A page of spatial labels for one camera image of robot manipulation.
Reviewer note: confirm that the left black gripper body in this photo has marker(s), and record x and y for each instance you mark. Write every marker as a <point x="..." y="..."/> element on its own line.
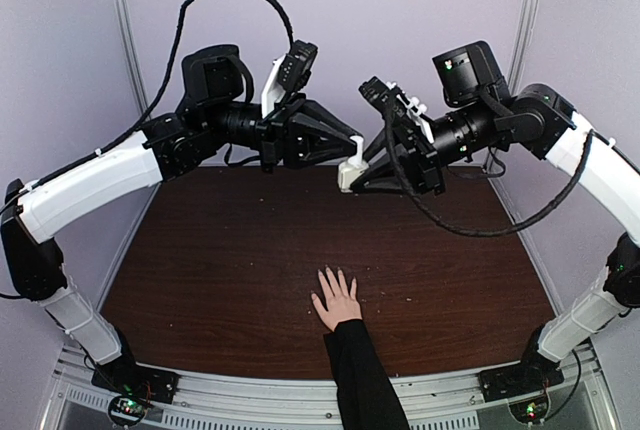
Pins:
<point x="275" y="137"/>

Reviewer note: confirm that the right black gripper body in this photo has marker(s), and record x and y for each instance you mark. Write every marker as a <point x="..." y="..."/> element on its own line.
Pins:
<point x="426" y="162"/>

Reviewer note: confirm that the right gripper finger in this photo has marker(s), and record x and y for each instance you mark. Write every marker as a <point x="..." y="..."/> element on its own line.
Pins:
<point x="381" y="178"/>
<point x="383" y="144"/>

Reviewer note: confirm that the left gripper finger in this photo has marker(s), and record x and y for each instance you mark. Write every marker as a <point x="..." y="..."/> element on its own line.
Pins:
<point x="327" y="120"/>
<point x="320" y="148"/>

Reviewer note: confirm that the white nail polish cap brush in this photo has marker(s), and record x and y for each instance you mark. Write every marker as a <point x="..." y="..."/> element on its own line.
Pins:
<point x="356" y="160"/>

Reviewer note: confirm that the white nail polish bottle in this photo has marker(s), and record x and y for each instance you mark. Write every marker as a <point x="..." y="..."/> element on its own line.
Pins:
<point x="349" y="171"/>

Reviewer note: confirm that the black sleeved forearm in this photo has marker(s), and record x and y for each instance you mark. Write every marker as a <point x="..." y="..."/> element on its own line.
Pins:
<point x="365" y="396"/>

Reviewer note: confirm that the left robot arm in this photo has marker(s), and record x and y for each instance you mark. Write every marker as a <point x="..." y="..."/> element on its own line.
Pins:
<point x="220" y="108"/>

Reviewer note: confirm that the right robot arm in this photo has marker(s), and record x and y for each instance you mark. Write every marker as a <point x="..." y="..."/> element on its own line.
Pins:
<point x="483" y="114"/>

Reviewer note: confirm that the person's hand on table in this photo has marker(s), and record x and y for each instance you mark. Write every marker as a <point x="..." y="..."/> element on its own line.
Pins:
<point x="338" y="303"/>

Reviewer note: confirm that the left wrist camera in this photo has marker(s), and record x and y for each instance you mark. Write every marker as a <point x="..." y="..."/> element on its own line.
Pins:
<point x="289" y="74"/>

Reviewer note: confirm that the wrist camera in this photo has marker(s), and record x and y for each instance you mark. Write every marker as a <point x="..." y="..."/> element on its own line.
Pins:
<point x="388" y="96"/>
<point x="289" y="74"/>

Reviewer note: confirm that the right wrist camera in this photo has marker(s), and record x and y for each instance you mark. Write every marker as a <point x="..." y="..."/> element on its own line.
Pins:
<point x="388" y="96"/>

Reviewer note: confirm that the right aluminium corner post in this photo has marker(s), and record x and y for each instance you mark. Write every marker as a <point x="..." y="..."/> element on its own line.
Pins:
<point x="526" y="25"/>

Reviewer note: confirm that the aluminium corner post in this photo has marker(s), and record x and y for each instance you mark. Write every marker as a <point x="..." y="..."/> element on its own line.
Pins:
<point x="131" y="58"/>
<point x="526" y="25"/>

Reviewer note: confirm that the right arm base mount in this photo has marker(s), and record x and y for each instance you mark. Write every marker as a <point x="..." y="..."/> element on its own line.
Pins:
<point x="525" y="387"/>

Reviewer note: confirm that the left aluminium corner post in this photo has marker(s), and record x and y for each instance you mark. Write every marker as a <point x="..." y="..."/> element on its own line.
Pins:
<point x="131" y="58"/>

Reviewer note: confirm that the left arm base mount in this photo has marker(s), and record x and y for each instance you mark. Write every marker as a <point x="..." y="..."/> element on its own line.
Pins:
<point x="137" y="388"/>

